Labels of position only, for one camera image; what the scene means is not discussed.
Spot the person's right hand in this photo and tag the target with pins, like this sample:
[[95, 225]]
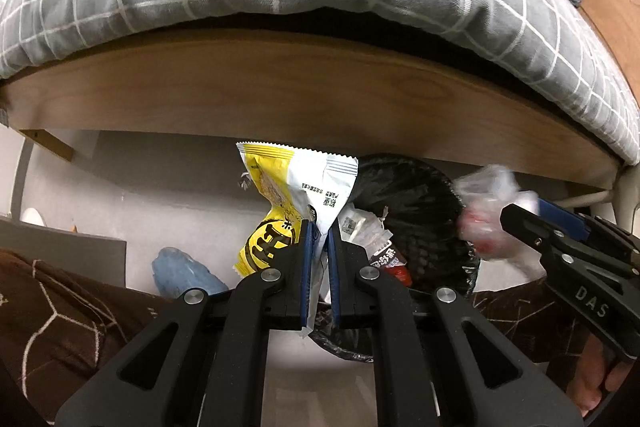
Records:
[[590, 387]]

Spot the person's brown patterned pants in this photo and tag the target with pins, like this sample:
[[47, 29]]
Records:
[[50, 307]]

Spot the brown snack box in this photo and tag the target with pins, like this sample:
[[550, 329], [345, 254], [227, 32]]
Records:
[[385, 257]]

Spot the white metal bed leg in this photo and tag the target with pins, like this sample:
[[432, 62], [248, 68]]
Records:
[[627, 192]]

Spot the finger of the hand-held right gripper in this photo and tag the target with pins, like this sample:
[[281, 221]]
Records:
[[560, 214], [525, 224]]

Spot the yellow snack packet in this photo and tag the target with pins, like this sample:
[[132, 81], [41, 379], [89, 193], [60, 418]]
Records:
[[280, 177]]

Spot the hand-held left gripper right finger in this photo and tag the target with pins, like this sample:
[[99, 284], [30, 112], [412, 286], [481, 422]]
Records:
[[334, 267]]

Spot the wooden bed frame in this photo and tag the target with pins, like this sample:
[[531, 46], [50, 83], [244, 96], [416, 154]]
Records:
[[250, 97]]

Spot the white round object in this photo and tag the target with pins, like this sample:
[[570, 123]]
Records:
[[31, 217]]

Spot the blue slipper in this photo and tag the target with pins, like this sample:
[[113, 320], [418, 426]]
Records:
[[180, 269]]

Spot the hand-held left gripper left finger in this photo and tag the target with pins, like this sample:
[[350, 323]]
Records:
[[307, 267]]

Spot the clear plastic bag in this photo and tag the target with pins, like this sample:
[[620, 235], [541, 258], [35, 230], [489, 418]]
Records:
[[487, 179]]

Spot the white tissue paper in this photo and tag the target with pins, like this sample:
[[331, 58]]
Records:
[[360, 227]]

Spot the black-lined trash bin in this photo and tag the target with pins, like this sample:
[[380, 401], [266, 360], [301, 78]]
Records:
[[415, 197]]

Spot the grey board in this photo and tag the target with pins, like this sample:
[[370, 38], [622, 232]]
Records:
[[60, 252]]

